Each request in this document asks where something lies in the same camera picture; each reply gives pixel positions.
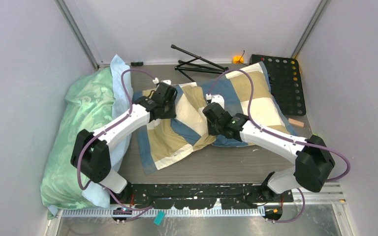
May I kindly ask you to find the light blue pillow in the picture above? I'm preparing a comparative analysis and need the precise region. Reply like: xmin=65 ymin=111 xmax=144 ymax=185
xmin=82 ymin=55 xmax=131 ymax=208

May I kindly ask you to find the small black clip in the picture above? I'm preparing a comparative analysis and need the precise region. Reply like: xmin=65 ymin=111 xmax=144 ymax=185
xmin=130 ymin=61 xmax=144 ymax=67

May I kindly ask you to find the blue beige checkered pillow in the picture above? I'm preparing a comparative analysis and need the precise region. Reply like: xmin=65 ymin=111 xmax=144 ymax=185
xmin=137 ymin=62 xmax=295 ymax=175

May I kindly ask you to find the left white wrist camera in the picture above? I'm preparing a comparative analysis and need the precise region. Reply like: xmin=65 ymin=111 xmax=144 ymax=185
xmin=152 ymin=77 xmax=171 ymax=87

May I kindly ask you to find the tan wooden block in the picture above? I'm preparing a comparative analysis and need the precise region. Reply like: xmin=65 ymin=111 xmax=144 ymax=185
xmin=288 ymin=118 xmax=305 ymax=128

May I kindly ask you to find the black folding tripod stand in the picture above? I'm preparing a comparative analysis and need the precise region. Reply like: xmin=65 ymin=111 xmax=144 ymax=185
xmin=170 ymin=44 xmax=229 ymax=82

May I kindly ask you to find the green patterned pillow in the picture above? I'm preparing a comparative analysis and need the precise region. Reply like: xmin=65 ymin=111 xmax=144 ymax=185
xmin=40 ymin=67 xmax=115 ymax=209

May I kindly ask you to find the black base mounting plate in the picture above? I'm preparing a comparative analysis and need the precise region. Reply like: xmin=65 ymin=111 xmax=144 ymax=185
xmin=124 ymin=182 xmax=294 ymax=211

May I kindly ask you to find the aluminium slotted rail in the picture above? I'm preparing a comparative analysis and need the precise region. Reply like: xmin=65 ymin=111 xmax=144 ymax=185
xmin=61 ymin=183 xmax=347 ymax=219

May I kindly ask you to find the teal tape piece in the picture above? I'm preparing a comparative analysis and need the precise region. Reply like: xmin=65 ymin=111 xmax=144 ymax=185
xmin=153 ymin=211 xmax=166 ymax=226

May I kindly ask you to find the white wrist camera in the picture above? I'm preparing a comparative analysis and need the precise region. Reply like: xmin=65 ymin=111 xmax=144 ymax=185
xmin=205 ymin=94 xmax=224 ymax=108
xmin=152 ymin=77 xmax=171 ymax=87

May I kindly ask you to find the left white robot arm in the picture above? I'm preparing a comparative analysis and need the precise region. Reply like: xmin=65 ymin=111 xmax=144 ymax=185
xmin=70 ymin=80 xmax=177 ymax=204

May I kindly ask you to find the orange small block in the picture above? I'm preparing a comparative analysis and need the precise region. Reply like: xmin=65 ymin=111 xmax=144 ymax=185
xmin=232 ymin=56 xmax=244 ymax=64

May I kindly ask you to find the black perforated board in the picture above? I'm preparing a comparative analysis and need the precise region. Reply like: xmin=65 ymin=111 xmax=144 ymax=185
xmin=250 ymin=54 xmax=306 ymax=116

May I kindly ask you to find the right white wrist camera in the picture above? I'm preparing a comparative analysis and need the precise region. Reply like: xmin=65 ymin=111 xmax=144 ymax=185
xmin=205 ymin=94 xmax=224 ymax=108

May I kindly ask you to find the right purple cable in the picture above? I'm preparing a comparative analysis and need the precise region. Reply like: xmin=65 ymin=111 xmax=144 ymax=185
xmin=207 ymin=68 xmax=352 ymax=225

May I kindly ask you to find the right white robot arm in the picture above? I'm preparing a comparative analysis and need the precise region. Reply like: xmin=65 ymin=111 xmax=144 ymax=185
xmin=202 ymin=102 xmax=335 ymax=202

